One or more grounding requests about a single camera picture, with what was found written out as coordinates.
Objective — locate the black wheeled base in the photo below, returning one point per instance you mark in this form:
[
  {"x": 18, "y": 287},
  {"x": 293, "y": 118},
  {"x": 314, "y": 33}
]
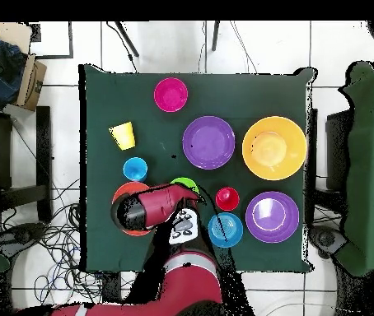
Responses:
[
  {"x": 19, "y": 237},
  {"x": 327, "y": 240}
]

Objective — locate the purple bowl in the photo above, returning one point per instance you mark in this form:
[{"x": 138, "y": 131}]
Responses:
[
  {"x": 209, "y": 142},
  {"x": 272, "y": 217}
]

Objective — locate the black metal frame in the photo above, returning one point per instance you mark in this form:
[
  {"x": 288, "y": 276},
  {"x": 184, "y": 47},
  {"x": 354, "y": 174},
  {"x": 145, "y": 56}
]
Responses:
[
  {"x": 43, "y": 148},
  {"x": 337, "y": 148}
]

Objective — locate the large yellow bowl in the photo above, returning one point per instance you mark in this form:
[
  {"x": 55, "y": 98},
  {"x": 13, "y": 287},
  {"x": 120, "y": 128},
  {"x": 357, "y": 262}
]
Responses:
[{"x": 274, "y": 148}]

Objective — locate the white board black frame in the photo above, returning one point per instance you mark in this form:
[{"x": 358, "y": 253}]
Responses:
[{"x": 52, "y": 39}]

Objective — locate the black stand leg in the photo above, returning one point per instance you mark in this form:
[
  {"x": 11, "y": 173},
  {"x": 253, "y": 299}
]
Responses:
[
  {"x": 127, "y": 39},
  {"x": 216, "y": 36}
]

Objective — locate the blue clothing pile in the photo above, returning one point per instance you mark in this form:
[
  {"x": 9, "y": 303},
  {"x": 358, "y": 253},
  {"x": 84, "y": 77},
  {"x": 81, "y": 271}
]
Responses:
[{"x": 4, "y": 72}]

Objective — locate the yellow cup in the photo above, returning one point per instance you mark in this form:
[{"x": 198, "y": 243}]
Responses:
[
  {"x": 127, "y": 143},
  {"x": 121, "y": 130}
]

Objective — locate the green bowl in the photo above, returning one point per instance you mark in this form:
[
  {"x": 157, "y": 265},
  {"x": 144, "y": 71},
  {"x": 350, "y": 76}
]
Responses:
[{"x": 185, "y": 182}]

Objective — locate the dark green tablecloth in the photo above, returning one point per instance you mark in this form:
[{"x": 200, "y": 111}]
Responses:
[{"x": 124, "y": 98}]

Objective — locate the beige cardboard sheet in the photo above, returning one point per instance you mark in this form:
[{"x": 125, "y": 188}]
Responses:
[{"x": 12, "y": 36}]

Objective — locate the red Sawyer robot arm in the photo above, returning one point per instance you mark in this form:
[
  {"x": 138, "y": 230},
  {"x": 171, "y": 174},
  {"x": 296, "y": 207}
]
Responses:
[{"x": 190, "y": 286}]

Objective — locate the orange-red bowl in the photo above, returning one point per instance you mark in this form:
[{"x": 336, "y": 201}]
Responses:
[{"x": 127, "y": 189}]

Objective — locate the blue bowl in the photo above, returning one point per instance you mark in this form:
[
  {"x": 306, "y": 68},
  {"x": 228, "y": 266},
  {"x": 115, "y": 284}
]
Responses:
[{"x": 231, "y": 229}]

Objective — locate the blue cup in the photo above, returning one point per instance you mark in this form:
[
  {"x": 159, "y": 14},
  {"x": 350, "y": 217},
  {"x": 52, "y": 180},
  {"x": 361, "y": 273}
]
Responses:
[{"x": 135, "y": 168}]

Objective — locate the red cup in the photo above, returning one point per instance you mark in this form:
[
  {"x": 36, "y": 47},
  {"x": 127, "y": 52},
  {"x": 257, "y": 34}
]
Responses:
[{"x": 227, "y": 198}]

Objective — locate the pink bowl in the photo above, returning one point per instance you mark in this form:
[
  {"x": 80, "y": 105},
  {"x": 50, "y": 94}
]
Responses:
[{"x": 171, "y": 94}]

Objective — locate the cardboard box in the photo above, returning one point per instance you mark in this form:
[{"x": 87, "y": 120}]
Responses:
[{"x": 30, "y": 82}]

